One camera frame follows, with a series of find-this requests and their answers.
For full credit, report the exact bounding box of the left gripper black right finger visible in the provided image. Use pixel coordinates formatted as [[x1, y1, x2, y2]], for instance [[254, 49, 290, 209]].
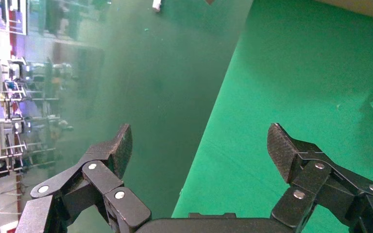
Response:
[[267, 123, 373, 228]]

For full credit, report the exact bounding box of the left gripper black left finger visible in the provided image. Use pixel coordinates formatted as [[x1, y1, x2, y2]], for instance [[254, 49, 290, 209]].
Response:
[[30, 123, 152, 233]]

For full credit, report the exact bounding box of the green table cloth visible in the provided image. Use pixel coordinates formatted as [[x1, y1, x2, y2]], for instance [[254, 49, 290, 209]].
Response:
[[172, 0, 373, 233]]

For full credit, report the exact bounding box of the metal storage shelf rack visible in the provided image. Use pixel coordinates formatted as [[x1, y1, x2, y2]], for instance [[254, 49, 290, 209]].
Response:
[[0, 58, 74, 181]]

